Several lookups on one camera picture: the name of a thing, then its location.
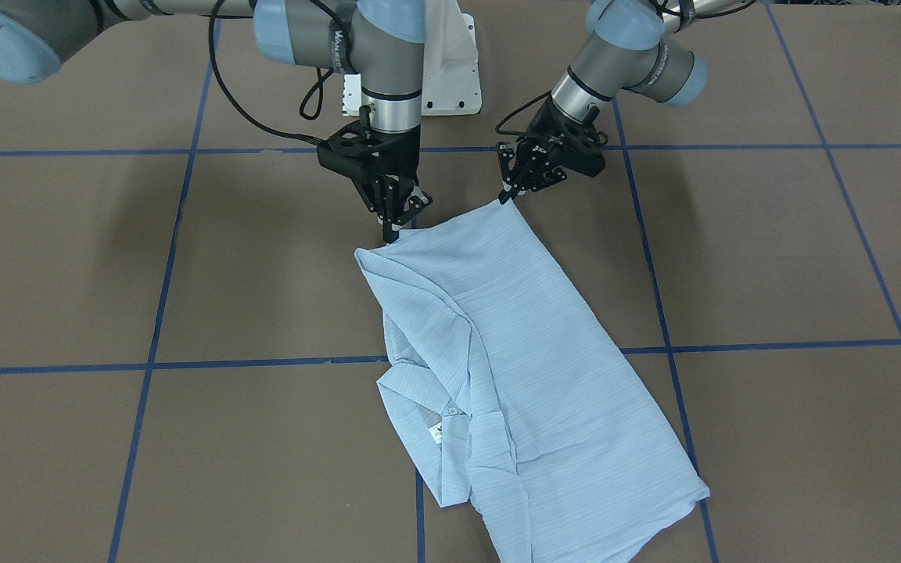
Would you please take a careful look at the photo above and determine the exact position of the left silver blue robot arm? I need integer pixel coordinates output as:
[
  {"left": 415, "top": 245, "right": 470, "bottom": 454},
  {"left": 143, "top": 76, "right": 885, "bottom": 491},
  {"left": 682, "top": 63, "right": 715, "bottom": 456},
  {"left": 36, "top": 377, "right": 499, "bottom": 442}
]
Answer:
[{"left": 496, "top": 1, "right": 750, "bottom": 203}]

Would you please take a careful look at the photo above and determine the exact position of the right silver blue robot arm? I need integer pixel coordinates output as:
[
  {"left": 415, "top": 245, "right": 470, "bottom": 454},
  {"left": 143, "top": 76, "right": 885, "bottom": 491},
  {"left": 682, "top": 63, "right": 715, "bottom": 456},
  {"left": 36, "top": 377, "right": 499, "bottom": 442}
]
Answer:
[{"left": 0, "top": 1, "right": 430, "bottom": 243}]

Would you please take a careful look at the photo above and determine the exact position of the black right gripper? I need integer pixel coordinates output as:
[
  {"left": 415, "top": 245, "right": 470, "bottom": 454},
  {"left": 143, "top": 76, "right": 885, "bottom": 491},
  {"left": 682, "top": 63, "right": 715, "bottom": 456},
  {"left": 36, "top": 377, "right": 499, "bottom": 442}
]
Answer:
[{"left": 318, "top": 121, "right": 433, "bottom": 245}]

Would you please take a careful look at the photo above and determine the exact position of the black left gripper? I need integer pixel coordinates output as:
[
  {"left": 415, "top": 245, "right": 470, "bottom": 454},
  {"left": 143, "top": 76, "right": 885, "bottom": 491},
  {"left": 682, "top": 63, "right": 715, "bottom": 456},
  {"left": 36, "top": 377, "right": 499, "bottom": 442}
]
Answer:
[{"left": 496, "top": 94, "right": 608, "bottom": 206}]

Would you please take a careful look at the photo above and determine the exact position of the light blue button-up shirt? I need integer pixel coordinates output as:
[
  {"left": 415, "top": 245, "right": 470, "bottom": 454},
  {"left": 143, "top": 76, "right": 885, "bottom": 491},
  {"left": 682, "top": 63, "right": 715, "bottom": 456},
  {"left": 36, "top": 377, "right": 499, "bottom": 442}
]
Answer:
[{"left": 354, "top": 202, "right": 710, "bottom": 562}]

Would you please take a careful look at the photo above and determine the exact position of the brown paper table cover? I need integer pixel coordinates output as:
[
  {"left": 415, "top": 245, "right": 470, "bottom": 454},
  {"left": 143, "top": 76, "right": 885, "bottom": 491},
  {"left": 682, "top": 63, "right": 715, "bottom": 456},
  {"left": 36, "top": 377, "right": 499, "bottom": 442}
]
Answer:
[{"left": 0, "top": 5, "right": 901, "bottom": 562}]

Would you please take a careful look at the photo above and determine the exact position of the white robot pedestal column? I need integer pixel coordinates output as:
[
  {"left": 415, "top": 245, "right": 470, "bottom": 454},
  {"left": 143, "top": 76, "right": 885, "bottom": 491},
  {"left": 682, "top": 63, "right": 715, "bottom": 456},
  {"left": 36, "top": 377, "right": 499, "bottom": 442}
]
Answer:
[{"left": 343, "top": 1, "right": 483, "bottom": 117}]

